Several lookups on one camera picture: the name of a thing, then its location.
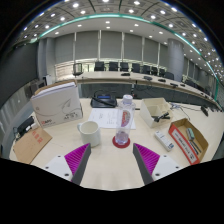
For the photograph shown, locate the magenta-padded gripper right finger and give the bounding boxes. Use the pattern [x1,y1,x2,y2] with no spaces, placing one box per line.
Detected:
[132,142,183,186]

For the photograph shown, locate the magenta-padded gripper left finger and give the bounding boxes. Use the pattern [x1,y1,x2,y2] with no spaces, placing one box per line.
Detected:
[43,142,92,186]

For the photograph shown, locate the clear plastic water bottle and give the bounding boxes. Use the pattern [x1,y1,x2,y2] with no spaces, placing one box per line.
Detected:
[114,94,137,146]

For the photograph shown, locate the white ceramic mug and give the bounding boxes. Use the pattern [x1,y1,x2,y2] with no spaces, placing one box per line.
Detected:
[76,120,102,148]

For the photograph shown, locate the flat round red coaster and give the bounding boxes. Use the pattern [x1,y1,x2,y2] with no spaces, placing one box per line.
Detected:
[111,134,132,150]

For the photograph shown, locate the red-edged open cardboard box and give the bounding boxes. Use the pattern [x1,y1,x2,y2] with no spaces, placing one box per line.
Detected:
[167,117,210,166]

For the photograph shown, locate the open beige cardboard box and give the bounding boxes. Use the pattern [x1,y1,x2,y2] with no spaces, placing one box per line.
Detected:
[138,97,174,129]

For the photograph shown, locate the black tool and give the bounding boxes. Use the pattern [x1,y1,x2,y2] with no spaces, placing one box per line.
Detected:
[151,111,171,123]

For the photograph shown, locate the flat brown cardboard piece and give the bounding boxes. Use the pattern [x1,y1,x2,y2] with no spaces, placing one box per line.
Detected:
[12,126,54,165]

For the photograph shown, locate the printed white paper sheet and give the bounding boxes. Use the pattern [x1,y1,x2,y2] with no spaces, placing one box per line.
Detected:
[87,107,137,130]

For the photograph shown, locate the small teal tool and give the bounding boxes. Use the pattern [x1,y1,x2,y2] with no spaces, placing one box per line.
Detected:
[185,127,196,142]

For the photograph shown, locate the black pen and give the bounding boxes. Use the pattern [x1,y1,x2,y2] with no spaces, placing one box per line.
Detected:
[189,139,203,155]

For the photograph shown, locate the white copy paper carton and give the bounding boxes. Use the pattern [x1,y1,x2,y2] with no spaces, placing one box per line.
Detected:
[30,79,84,129]

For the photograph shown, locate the black desk conference unit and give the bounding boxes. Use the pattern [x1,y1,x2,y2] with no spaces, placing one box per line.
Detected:
[89,90,118,109]

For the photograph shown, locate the black power adapter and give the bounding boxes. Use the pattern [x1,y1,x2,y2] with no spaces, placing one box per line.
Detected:
[15,114,36,138]

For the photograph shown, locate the black desk microphone unit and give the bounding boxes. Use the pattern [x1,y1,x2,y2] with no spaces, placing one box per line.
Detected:
[200,105,210,117]

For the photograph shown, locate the long curved conference desk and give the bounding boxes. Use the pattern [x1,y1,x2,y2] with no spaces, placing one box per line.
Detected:
[54,70,223,111]

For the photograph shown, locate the row of black office chairs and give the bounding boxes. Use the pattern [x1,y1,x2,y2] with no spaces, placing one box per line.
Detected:
[71,60,214,98]

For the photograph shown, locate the recessed ceiling lights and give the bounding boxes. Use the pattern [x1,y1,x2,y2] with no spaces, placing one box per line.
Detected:
[19,0,224,84]

